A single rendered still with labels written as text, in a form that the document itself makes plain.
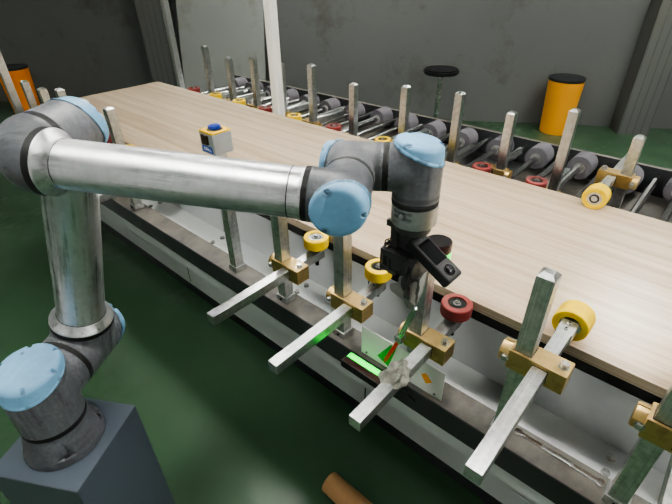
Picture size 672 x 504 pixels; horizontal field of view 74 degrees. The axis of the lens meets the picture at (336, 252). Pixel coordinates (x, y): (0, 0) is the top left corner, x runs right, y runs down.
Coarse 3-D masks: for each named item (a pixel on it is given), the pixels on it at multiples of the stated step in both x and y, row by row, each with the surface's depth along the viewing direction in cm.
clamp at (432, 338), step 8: (400, 328) 113; (408, 328) 111; (408, 336) 111; (416, 336) 109; (424, 336) 109; (432, 336) 109; (440, 336) 109; (408, 344) 112; (416, 344) 110; (432, 344) 107; (440, 344) 107; (432, 352) 108; (440, 352) 106; (448, 352) 107; (432, 360) 109; (440, 360) 107
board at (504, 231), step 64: (128, 128) 237; (192, 128) 235; (256, 128) 234; (320, 128) 232; (384, 192) 168; (448, 192) 168; (512, 192) 167; (512, 256) 132; (576, 256) 131; (640, 256) 131; (512, 320) 109; (640, 320) 108; (640, 384) 94
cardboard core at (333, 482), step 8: (328, 480) 160; (336, 480) 160; (344, 480) 161; (328, 488) 159; (336, 488) 158; (344, 488) 157; (352, 488) 158; (328, 496) 159; (336, 496) 157; (344, 496) 155; (352, 496) 155; (360, 496) 155
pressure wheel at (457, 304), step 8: (448, 296) 116; (456, 296) 116; (464, 296) 116; (448, 304) 113; (456, 304) 113; (464, 304) 113; (472, 304) 113; (440, 312) 115; (448, 312) 112; (456, 312) 111; (464, 312) 111; (448, 320) 113; (456, 320) 112; (464, 320) 112
